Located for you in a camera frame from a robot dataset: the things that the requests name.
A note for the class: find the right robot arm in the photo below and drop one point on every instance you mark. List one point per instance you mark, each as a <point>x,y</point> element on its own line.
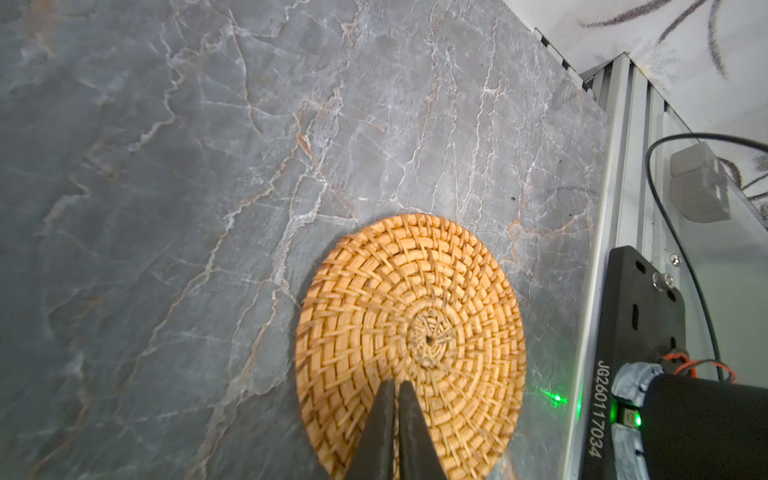
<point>672,426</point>

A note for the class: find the rattan woven round coaster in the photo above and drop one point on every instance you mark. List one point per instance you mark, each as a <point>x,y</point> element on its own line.
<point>412,298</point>

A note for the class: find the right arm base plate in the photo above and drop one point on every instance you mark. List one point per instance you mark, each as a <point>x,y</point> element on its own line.
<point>641,319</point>

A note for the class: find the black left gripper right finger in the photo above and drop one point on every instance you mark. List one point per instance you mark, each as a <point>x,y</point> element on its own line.
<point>418,458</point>

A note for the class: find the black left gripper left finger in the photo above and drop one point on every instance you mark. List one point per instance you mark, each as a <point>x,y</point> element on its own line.
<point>374,455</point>

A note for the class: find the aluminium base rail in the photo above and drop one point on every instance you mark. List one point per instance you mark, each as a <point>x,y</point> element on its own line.
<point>719,267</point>

